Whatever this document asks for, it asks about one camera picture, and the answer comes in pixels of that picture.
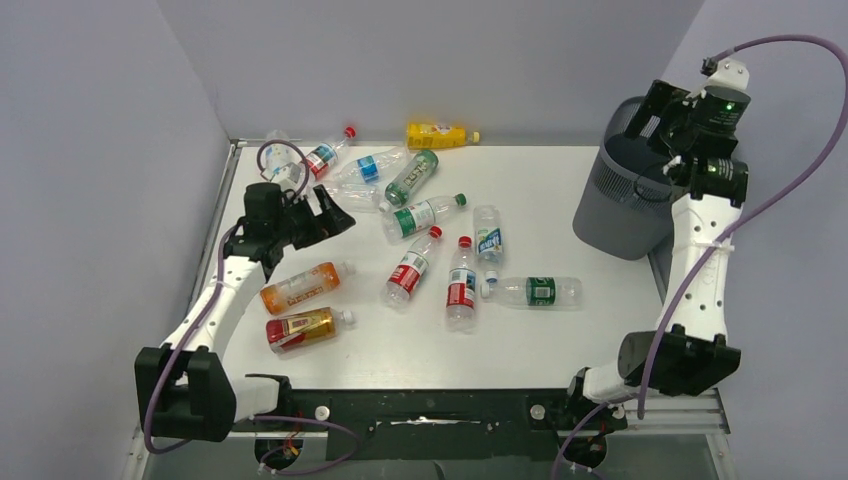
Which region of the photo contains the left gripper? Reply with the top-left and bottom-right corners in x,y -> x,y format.
273,186 -> 354,250

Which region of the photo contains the blue green label sports bottle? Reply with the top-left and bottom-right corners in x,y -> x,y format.
473,205 -> 504,266

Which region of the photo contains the white cap dark green bottle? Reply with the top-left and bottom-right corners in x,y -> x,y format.
478,276 -> 584,310

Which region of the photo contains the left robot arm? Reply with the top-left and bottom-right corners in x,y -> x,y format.
134,183 -> 356,454

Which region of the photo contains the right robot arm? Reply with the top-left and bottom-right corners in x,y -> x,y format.
562,80 -> 750,427

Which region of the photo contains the grey mesh waste bin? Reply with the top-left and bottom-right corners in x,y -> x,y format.
572,96 -> 673,260

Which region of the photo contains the clear crushed bottle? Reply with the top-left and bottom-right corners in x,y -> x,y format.
323,181 -> 383,213

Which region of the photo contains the orange drink bottle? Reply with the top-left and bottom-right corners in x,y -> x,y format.
259,261 -> 357,315

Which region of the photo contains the red cap bottle blue-red label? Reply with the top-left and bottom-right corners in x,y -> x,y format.
306,126 -> 357,180

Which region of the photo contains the green cap bottle green label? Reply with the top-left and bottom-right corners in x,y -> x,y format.
382,193 -> 468,243

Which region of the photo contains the clear bottle white blue label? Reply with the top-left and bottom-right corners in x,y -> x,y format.
263,129 -> 291,178

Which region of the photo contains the green tinted bottle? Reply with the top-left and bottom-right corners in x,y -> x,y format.
384,149 -> 439,208

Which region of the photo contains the amber tea bottle red label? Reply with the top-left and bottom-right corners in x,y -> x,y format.
265,307 -> 357,354

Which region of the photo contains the yellow juice bottle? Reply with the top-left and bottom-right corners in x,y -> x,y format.
406,123 -> 481,150

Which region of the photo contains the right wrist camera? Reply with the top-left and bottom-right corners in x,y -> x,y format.
701,57 -> 750,92

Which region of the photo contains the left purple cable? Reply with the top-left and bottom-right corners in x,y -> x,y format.
142,139 -> 364,477

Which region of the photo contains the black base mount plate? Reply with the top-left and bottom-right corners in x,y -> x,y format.
233,388 -> 628,461

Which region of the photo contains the aluminium frame rail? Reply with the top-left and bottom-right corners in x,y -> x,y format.
123,390 -> 735,479

